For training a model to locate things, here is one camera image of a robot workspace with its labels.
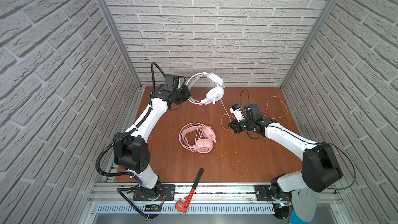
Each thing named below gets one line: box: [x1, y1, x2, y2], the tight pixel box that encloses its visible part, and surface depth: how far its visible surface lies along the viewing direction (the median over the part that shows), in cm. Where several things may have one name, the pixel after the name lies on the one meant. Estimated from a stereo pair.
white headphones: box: [186, 71, 225, 105], surface depth 75 cm
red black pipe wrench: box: [175, 168, 204, 216], surface depth 72 cm
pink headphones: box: [178, 122, 217, 154], surface depth 87 cm
